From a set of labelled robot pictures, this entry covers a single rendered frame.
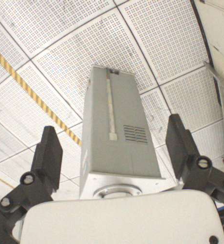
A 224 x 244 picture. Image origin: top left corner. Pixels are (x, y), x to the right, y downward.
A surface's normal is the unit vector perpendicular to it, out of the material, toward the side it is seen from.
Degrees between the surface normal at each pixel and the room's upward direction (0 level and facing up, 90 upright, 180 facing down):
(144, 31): 0
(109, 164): 90
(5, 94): 0
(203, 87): 0
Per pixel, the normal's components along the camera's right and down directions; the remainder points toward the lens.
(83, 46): 0.06, 0.67
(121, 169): 0.28, -0.72
